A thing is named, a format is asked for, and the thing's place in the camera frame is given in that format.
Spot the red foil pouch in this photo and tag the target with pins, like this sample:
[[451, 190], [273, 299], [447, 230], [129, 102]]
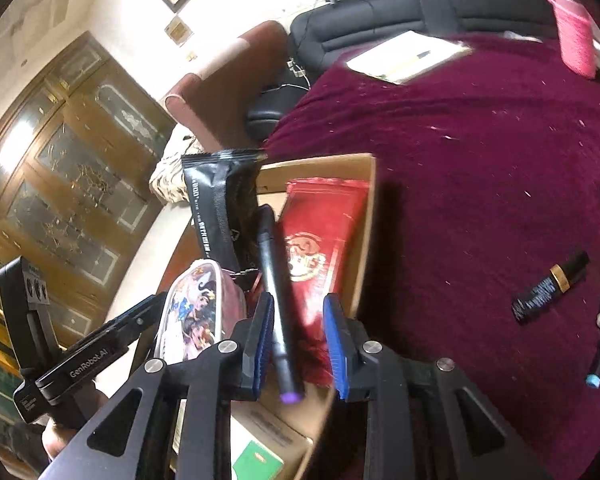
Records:
[[318, 222]]

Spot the black leather sofa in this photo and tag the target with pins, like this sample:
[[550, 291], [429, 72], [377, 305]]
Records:
[[319, 37]]

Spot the white notebook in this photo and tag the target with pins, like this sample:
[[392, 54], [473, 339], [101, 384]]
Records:
[[395, 60]]

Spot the pink knitted sleeve bottle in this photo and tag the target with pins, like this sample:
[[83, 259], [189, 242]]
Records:
[[575, 36]]

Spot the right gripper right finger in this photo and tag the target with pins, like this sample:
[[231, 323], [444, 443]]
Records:
[[424, 420]]

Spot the white green medicine box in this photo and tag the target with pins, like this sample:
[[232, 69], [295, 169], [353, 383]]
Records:
[[262, 446]]

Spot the person's left hand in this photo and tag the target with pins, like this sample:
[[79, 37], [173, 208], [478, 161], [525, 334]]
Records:
[[55, 438]]

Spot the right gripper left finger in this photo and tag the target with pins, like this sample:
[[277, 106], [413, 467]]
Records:
[[173, 420]]

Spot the cardboard box tray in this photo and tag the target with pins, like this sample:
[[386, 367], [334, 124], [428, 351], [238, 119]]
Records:
[[309, 416]]

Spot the black gold tube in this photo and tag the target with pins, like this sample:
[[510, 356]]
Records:
[[560, 279]]

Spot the black snack packet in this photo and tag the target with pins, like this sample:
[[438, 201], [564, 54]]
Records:
[[222, 194]]

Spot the brown armchair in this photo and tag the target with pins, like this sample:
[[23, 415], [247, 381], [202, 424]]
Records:
[[212, 102]]

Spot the wooden glass door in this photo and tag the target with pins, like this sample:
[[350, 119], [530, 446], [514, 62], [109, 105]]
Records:
[[77, 148]]

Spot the black marker purple cap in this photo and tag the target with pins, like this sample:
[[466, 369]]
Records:
[[276, 281]]

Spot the clear cartoon pencil case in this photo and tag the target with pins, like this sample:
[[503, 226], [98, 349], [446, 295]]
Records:
[[202, 307]]

